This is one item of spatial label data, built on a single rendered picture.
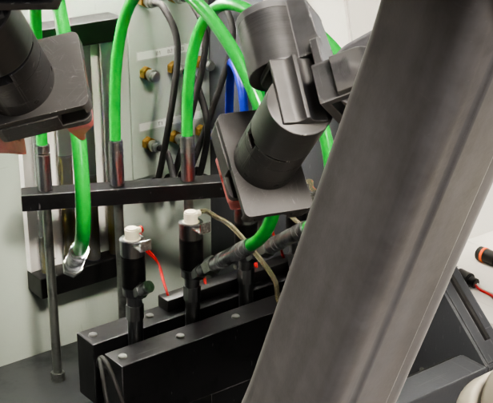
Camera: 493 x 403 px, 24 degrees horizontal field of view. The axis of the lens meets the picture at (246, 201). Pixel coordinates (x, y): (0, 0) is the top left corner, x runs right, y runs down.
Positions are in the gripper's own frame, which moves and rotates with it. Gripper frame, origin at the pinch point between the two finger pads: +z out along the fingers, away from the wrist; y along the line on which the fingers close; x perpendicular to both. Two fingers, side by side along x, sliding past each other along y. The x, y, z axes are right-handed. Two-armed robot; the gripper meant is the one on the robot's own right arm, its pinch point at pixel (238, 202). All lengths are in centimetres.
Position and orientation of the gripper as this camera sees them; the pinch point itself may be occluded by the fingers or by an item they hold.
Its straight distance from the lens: 111.4
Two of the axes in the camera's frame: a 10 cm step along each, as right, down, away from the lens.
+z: -2.6, 4.1, 8.7
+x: -9.3, 1.4, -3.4
